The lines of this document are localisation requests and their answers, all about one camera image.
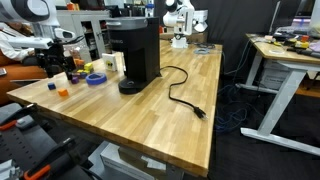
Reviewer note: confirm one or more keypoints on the blue wooden block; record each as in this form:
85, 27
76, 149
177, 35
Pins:
51, 86

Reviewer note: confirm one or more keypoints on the white side desk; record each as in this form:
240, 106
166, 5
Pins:
298, 66

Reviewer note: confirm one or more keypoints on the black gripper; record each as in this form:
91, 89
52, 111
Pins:
54, 55

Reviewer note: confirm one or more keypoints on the grey metal cabinet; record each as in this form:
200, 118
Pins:
92, 26

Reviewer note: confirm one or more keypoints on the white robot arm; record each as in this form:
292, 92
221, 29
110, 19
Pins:
49, 37

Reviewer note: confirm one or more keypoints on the orange wooden block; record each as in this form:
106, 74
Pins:
63, 92

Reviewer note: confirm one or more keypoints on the purple wooden block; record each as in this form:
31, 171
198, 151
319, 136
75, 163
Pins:
75, 80

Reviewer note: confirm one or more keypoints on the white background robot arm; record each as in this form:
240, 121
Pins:
184, 18

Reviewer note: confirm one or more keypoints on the blue tape roll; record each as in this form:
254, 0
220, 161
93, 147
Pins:
96, 78

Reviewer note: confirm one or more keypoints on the small white card box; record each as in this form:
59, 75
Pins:
110, 61

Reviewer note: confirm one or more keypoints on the clear plastic block jar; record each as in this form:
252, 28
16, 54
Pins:
81, 60

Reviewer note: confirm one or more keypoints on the black coffee maker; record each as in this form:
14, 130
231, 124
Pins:
138, 39

